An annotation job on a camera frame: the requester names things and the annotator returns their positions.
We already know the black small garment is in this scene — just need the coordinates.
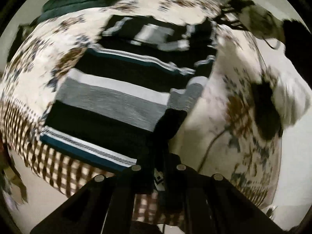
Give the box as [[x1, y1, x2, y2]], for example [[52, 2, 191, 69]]
[[251, 80, 283, 141]]

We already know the white crumpled garment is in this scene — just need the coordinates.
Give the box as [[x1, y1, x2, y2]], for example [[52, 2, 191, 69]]
[[271, 72, 312, 129]]

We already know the floral bed sheet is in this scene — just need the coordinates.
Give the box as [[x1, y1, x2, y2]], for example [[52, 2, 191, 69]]
[[1, 0, 281, 208]]

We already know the black clothes pile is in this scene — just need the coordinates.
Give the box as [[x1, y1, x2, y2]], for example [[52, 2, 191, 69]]
[[7, 24, 36, 63]]

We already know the black grey striped sweater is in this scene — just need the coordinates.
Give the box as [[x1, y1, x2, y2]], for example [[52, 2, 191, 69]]
[[40, 15, 217, 173]]

